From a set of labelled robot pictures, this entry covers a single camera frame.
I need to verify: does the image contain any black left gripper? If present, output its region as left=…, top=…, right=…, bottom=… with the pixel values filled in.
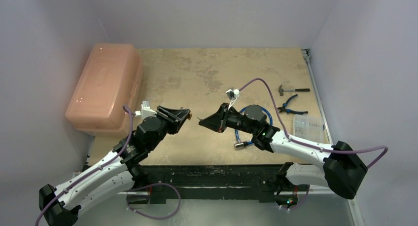
left=148, top=106, right=189, bottom=151

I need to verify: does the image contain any brass padlock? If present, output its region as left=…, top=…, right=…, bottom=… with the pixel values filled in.
left=180, top=107, right=192, bottom=120

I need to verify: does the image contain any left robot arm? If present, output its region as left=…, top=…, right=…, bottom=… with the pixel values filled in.
left=35, top=106, right=192, bottom=226

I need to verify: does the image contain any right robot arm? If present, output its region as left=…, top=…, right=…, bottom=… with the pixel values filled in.
left=199, top=103, right=368, bottom=199

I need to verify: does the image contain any pink plastic storage box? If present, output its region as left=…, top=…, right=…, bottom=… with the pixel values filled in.
left=65, top=43, right=143, bottom=137

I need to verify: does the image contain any clear plastic parts box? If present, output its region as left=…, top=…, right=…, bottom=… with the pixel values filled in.
left=293, top=114, right=325, bottom=143

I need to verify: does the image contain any blue cable lock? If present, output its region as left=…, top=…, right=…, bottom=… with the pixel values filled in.
left=234, top=107, right=273, bottom=151

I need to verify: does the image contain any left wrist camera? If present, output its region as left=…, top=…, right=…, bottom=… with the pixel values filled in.
left=134, top=101, right=157, bottom=119

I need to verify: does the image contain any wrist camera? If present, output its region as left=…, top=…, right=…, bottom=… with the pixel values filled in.
left=225, top=87, right=240, bottom=110
left=134, top=101, right=157, bottom=119

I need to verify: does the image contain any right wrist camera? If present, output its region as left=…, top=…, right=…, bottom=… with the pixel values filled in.
left=225, top=87, right=240, bottom=110

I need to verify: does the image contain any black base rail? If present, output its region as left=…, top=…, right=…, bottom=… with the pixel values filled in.
left=116, top=162, right=324, bottom=206

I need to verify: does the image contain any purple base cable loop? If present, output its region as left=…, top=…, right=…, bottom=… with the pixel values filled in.
left=126, top=180, right=182, bottom=220

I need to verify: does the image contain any small black handled hammer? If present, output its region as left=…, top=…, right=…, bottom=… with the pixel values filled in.
left=279, top=85, right=311, bottom=96

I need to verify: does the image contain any aluminium frame rail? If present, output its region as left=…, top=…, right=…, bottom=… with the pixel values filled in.
left=301, top=49, right=365, bottom=226

